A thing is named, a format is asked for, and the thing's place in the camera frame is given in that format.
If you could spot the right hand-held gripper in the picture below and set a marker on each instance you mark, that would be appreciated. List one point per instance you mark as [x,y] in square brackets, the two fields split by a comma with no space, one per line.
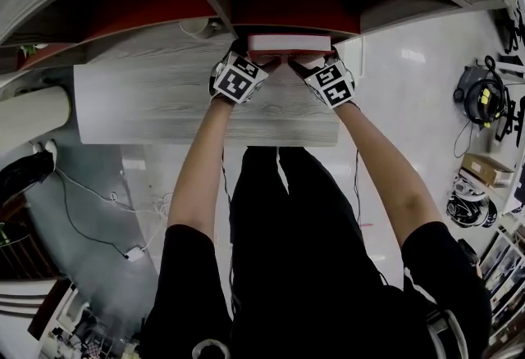
[332,84]

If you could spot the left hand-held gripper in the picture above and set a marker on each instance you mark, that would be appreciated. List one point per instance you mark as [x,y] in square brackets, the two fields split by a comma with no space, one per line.
[238,80]

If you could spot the red hardcover book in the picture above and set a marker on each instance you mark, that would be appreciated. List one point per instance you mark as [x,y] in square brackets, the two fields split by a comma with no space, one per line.
[287,42]

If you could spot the person's right forearm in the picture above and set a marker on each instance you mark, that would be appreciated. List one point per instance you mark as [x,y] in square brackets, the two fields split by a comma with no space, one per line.
[385,173]

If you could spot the person's left forearm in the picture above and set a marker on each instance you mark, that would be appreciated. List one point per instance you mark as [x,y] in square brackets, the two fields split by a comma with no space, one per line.
[201,169]

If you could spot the grey wood-grain table top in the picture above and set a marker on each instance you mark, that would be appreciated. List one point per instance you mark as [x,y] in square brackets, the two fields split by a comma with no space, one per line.
[164,103]

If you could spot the white side cabinet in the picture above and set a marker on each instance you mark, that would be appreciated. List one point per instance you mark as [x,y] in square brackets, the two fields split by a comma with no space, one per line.
[348,54]

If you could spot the white ceramic mug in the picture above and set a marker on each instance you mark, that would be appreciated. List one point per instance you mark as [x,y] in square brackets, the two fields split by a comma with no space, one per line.
[197,27]

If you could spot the red floor tape strip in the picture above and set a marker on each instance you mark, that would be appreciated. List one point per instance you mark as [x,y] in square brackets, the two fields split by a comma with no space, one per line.
[367,224]

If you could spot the black yellow vacuum cleaner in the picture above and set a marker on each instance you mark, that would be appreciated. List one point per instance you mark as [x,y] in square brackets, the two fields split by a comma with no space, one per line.
[480,95]

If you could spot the person's black clothing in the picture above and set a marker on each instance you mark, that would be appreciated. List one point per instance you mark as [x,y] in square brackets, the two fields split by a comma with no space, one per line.
[307,267]

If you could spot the brown cardboard box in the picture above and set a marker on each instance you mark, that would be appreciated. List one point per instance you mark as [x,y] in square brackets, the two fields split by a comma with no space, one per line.
[488,171]

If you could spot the black office chair base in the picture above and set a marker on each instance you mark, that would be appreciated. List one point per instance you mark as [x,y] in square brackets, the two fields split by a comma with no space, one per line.
[510,115]

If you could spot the black white round appliance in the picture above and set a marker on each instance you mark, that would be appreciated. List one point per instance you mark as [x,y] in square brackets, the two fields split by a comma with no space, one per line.
[469,205]

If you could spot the white power adapter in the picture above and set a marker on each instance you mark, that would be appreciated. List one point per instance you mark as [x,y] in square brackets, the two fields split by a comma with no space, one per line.
[134,254]

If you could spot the small potted green plant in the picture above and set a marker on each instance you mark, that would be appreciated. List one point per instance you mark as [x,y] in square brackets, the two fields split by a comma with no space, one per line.
[28,49]

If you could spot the dark wooden slatted rack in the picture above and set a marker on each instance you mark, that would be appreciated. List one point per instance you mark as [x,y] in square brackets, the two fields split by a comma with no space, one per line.
[20,251]

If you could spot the white round pedestal table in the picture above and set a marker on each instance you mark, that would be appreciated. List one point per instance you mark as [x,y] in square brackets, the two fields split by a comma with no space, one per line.
[33,111]

